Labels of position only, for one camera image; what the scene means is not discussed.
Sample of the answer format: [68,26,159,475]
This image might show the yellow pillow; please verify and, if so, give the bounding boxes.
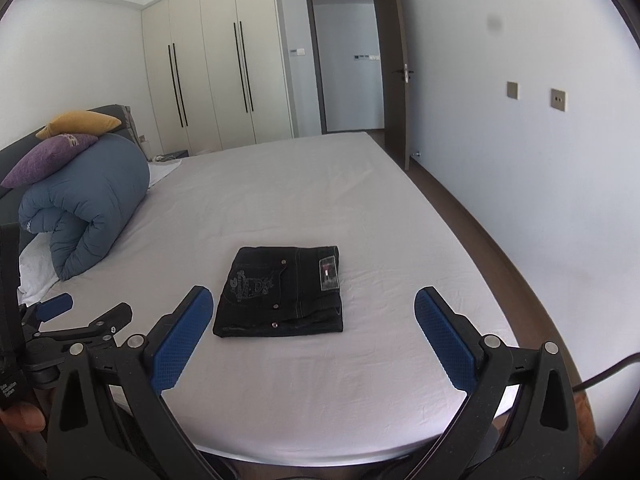
[36,111,122,140]

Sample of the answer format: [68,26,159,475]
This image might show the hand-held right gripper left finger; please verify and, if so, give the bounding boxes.
[44,285,236,480]

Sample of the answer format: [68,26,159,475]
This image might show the person's left hand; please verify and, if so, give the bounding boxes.
[0,403,47,434]

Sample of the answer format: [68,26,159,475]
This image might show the brown door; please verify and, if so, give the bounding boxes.
[375,0,417,171]

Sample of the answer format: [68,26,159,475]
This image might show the bed with white sheet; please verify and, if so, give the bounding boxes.
[15,131,583,466]

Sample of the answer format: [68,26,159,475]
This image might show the black cable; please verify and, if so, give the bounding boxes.
[572,352,640,392]

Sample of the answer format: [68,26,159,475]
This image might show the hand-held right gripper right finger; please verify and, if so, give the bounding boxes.
[410,286,597,480]

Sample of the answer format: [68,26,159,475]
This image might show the white crumpled cloth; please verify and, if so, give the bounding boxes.
[18,232,64,307]

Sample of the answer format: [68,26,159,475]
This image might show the black denim pants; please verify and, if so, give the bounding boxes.
[212,245,345,339]

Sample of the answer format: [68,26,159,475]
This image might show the white pillow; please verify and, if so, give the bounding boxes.
[147,159,182,189]

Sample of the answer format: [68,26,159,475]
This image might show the purple pillow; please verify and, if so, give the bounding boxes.
[1,133,99,188]

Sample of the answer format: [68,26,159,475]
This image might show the cream wardrobe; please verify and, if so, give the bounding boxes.
[141,0,296,157]

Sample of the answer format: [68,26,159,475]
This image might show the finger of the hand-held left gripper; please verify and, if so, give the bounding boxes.
[20,293,75,331]
[40,302,134,347]

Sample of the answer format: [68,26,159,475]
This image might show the blue rolled quilt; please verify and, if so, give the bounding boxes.
[18,135,151,282]

